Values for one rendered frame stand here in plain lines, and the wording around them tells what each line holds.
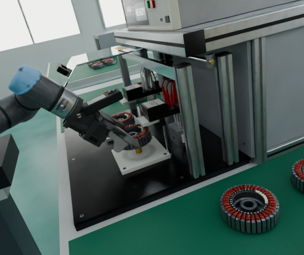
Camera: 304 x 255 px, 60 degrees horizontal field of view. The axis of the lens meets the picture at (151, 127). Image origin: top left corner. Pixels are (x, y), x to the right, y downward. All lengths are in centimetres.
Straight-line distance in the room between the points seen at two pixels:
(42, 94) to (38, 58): 478
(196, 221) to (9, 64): 515
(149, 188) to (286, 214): 31
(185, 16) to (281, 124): 37
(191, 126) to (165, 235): 24
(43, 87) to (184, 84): 34
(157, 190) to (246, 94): 32
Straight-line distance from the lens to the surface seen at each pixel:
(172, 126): 83
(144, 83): 99
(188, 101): 59
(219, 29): 58
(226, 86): 63
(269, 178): 71
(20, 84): 69
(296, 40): 73
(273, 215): 56
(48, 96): 69
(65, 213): 74
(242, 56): 65
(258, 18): 63
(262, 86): 67
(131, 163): 77
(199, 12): 68
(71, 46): 544
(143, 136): 74
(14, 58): 550
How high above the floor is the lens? 117
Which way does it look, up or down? 24 degrees down
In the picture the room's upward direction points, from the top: 12 degrees counter-clockwise
